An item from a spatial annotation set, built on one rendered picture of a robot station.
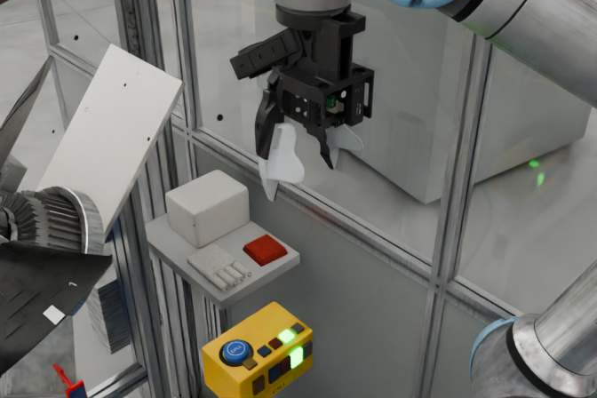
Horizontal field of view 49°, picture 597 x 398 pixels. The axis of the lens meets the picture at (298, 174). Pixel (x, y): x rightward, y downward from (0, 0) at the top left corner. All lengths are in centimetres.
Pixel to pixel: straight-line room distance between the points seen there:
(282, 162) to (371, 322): 95
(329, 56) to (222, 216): 104
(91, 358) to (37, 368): 138
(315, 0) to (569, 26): 23
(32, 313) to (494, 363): 63
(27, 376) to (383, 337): 78
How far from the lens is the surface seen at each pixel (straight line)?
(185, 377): 235
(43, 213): 128
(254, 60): 69
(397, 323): 152
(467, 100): 114
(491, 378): 87
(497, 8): 46
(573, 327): 81
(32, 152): 395
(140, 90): 133
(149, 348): 168
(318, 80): 63
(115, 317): 168
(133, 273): 151
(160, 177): 182
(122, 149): 132
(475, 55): 110
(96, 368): 259
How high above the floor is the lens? 188
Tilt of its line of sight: 33 degrees down
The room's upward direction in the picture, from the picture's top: straight up
